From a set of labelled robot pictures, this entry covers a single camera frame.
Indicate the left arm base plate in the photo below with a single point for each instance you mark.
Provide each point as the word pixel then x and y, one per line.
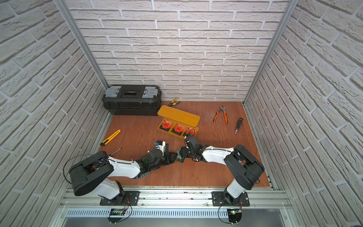
pixel 124 198

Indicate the aluminium front rail frame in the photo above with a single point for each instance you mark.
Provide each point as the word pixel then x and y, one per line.
pixel 184 197

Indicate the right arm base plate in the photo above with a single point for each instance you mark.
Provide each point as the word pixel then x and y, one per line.
pixel 225 199

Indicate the yellow utility knife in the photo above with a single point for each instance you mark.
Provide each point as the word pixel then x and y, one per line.
pixel 106 141

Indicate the yellow two-tier wooden shelf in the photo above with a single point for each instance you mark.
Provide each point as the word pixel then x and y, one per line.
pixel 180 117

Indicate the yellow handled pliers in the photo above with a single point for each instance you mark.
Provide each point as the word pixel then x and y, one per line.
pixel 174 102

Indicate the black plastic toolbox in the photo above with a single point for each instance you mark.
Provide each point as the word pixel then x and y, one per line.
pixel 143 100

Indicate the black orange screwdriver handle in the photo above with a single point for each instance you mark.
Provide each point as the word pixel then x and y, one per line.
pixel 238 125

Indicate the left green circuit board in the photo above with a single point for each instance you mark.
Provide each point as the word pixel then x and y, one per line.
pixel 118 213

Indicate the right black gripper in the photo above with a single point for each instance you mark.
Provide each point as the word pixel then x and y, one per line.
pixel 183 153

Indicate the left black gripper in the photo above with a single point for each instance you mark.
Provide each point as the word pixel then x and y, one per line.
pixel 167 157

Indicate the green tea bag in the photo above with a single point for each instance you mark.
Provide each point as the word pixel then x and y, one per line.
pixel 179 157

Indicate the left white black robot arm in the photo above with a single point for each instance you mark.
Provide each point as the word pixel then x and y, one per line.
pixel 93 173

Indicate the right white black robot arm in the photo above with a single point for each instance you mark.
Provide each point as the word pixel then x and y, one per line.
pixel 244 167

